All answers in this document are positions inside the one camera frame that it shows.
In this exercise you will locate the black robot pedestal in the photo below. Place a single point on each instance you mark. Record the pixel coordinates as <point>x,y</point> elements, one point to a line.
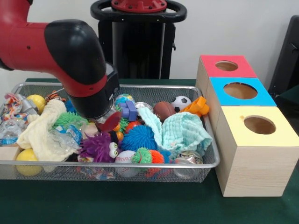
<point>144,46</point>

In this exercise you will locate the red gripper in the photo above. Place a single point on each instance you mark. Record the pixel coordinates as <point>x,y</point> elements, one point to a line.
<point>111,122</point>

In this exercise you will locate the purple spiky rubber ball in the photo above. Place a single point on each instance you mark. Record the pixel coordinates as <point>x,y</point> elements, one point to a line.
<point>98,147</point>

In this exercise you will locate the dark green tablecloth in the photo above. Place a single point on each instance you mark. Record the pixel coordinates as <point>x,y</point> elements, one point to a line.
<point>292,95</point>
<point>116,205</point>

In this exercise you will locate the long orange toy block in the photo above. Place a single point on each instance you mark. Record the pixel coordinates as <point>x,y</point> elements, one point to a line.
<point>196,105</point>

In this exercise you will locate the black and white soccer ball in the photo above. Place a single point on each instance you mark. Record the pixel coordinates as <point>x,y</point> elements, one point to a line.
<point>181,101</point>

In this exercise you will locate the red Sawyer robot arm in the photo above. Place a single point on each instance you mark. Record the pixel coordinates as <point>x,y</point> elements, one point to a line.
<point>58,46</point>

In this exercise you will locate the blue globe ball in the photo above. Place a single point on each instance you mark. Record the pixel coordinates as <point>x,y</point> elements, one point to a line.
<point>125,98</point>

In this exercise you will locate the cream yellow cloth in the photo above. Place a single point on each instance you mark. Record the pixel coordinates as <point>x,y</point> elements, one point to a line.
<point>37,137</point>

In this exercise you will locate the brown toy football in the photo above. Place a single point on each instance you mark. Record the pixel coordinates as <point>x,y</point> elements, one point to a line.
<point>163,110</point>

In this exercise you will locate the silver mesh bin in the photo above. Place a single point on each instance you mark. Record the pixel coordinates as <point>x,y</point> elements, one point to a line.
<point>140,164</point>

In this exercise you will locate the wooden box with three holes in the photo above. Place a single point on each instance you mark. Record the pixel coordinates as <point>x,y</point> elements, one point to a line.
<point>257,170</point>

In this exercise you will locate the mint green cloth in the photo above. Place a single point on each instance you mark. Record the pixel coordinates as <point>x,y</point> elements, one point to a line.
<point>182,130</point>

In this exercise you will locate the yellow ball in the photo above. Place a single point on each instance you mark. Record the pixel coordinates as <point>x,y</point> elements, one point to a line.
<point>38,101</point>
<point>26,155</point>

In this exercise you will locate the small colourful patterned cloth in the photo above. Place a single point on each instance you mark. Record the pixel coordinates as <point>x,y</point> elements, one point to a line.
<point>85,159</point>

